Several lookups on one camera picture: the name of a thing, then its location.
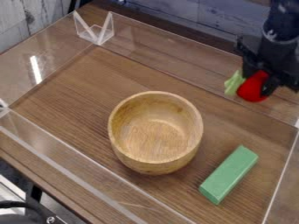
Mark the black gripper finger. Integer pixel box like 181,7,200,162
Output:
241,58,257,79
260,77,280,96

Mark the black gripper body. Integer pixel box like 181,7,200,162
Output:
234,35,299,93

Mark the red plush tomato toy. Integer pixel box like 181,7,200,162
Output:
224,70,268,102

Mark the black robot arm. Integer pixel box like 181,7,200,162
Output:
236,0,299,102

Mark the wooden bowl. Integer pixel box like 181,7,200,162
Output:
106,91,202,176

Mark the green rectangular block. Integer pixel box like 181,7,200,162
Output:
198,145,258,205

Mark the clear acrylic table barrier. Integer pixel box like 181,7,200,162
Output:
0,12,299,224

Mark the black metal frame bracket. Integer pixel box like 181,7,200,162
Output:
23,185,67,224

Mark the black cable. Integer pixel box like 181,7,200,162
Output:
0,200,39,224

